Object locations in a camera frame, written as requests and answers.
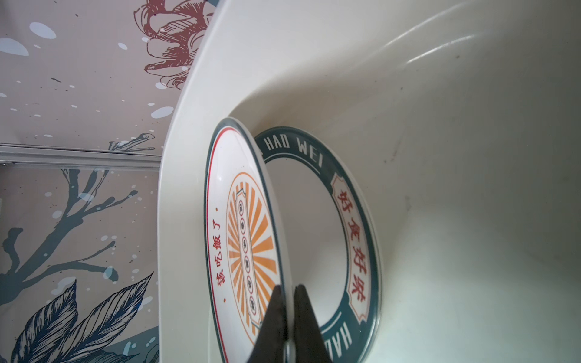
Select white plastic bin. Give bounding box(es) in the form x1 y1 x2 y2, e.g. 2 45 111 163
158 1 580 362

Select green rim plate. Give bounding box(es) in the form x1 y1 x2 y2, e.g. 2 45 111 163
255 126 381 362

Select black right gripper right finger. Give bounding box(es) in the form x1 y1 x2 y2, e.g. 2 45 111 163
294 284 332 363

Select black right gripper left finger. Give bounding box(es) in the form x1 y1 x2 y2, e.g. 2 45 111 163
248 285 287 363

